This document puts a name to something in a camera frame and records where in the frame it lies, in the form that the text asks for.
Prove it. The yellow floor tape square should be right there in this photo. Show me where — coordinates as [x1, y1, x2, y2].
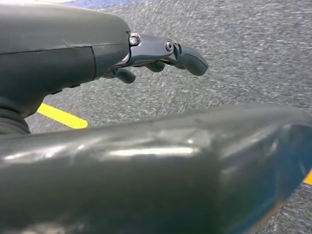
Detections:
[36, 102, 312, 187]

